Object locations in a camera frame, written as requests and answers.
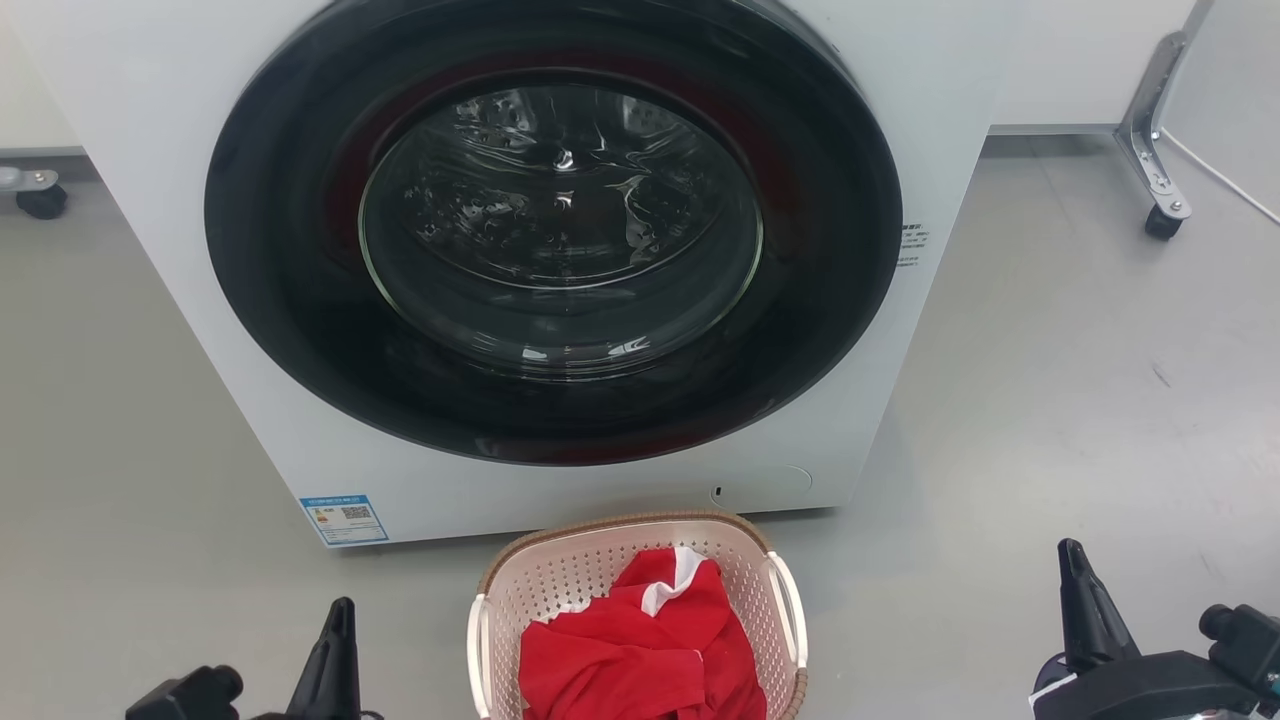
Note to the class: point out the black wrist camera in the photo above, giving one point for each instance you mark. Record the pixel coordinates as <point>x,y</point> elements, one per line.
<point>1245,645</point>
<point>185,695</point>

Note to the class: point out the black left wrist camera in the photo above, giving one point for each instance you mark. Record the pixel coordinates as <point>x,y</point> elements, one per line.
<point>185,695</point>

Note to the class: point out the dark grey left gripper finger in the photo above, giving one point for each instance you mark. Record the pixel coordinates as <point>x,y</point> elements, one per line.
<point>335,670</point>

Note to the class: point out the blue energy label sticker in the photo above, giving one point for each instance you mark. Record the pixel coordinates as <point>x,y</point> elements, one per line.
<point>343,520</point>

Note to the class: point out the tall metal leg with caster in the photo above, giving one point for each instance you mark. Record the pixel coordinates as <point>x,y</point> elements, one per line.
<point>1142,125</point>

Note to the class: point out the white front-load washing machine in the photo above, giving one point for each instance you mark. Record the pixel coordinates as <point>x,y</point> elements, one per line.
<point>160,290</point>

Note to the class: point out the small printed text sticker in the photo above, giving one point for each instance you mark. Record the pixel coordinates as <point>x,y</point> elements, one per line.
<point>912,246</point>

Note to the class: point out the red and white garment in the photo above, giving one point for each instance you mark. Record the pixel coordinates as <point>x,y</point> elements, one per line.
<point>620,660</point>

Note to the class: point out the beige perforated plastic laundry basket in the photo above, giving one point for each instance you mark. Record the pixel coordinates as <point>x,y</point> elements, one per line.
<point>550,580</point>

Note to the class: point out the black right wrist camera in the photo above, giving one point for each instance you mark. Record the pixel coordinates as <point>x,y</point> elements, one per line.
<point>1245,645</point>

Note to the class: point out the short metal bracket with caster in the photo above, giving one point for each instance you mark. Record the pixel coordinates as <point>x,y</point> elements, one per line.
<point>40,202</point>

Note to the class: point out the black round glass washer door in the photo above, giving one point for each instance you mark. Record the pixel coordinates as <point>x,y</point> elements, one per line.
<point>290,320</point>

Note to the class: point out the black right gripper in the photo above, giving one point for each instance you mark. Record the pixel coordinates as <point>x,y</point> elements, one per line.
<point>1140,690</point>

